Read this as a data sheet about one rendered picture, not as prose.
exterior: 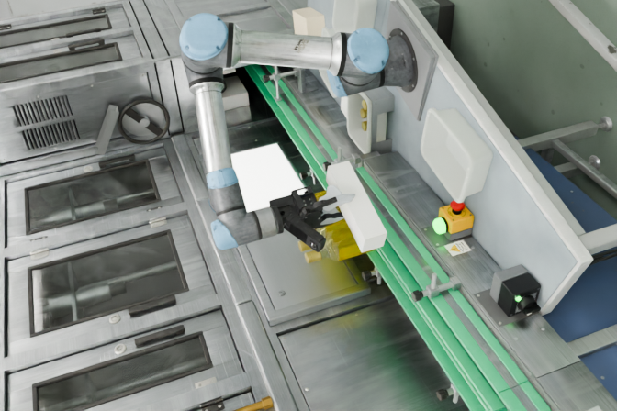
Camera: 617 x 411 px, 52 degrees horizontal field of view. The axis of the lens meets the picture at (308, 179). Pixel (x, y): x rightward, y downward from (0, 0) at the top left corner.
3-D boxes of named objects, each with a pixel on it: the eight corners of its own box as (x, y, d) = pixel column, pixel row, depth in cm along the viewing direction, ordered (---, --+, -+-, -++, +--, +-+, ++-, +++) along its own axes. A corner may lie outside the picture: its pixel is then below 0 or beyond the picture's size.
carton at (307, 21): (309, 6, 257) (292, 10, 255) (324, 15, 244) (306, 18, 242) (312, 36, 263) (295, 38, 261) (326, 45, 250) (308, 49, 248)
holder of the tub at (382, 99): (369, 139, 232) (350, 144, 230) (371, 72, 215) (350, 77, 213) (390, 165, 219) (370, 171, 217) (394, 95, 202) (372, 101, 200)
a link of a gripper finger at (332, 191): (346, 174, 161) (312, 189, 160) (355, 193, 157) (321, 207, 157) (348, 181, 163) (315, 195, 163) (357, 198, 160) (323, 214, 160)
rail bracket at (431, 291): (454, 280, 165) (409, 294, 162) (457, 260, 161) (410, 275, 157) (463, 291, 162) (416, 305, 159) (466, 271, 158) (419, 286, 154)
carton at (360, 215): (348, 161, 168) (327, 166, 166) (387, 232, 155) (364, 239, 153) (346, 174, 173) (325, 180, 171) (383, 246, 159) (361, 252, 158)
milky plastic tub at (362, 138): (368, 127, 228) (346, 133, 226) (370, 72, 215) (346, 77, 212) (390, 153, 215) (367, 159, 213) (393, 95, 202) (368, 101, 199)
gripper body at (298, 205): (312, 183, 161) (267, 195, 158) (325, 210, 157) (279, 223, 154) (310, 201, 168) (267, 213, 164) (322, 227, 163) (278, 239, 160)
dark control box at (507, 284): (517, 284, 161) (488, 294, 159) (522, 262, 156) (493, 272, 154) (537, 307, 155) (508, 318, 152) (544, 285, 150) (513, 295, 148)
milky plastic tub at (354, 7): (353, 22, 221) (330, 27, 219) (362, -34, 204) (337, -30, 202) (375, 54, 212) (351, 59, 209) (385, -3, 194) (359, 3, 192)
